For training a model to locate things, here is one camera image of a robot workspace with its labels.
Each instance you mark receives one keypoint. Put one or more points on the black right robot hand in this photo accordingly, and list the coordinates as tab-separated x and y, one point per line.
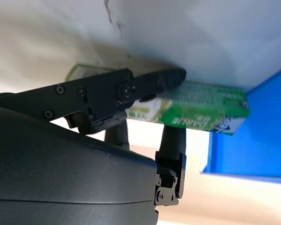
61	164

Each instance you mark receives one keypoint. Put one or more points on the green toothpaste box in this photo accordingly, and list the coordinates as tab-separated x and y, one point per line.
201	105

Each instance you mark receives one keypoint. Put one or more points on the blue plastic tray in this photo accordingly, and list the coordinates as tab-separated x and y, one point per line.
248	152

